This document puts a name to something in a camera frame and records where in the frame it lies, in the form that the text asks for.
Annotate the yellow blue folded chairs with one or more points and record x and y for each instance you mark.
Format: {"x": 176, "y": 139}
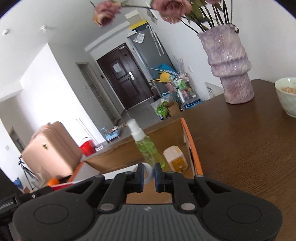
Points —
{"x": 163, "y": 73}

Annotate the red cardboard box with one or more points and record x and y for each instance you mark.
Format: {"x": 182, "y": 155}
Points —
{"x": 125, "y": 154}

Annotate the white tape roll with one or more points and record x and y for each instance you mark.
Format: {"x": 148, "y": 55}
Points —
{"x": 148, "y": 173}

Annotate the pale green bowl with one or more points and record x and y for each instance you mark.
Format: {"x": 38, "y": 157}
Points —
{"x": 285, "y": 89}

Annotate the pink suitcase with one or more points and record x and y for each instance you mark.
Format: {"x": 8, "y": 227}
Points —
{"x": 52, "y": 152}

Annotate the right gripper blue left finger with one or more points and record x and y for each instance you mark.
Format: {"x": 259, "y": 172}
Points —
{"x": 139, "y": 178}

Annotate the small yellow soap box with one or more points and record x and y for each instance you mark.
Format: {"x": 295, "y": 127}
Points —
{"x": 176, "y": 159}

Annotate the dark brown door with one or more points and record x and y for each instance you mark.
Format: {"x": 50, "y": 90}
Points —
{"x": 125, "y": 76}

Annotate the grey refrigerator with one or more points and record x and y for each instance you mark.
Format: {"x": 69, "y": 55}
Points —
{"x": 151, "y": 56}

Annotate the small cardboard box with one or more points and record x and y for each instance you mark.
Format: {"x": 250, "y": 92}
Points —
{"x": 173, "y": 108}

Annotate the dried pink flowers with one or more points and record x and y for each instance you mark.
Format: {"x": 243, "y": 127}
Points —
{"x": 205, "y": 14}

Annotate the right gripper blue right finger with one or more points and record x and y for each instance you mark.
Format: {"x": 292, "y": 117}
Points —
{"x": 159, "y": 178}

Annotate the green spray bottle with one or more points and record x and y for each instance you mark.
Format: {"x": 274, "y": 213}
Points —
{"x": 145, "y": 144}

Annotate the green plastic bag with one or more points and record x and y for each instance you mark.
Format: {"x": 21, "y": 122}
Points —
{"x": 162, "y": 110}

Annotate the yellow box on fridge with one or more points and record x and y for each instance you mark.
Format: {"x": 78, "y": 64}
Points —
{"x": 136, "y": 25}

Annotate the orange fruit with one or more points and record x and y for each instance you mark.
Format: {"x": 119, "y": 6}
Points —
{"x": 53, "y": 182}

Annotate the metal rolling cart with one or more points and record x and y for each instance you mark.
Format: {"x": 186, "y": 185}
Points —
{"x": 185, "y": 91}

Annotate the red bucket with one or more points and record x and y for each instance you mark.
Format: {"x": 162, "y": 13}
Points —
{"x": 88, "y": 148}

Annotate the purple ceramic vase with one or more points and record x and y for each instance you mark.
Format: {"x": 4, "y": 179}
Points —
{"x": 229, "y": 62}

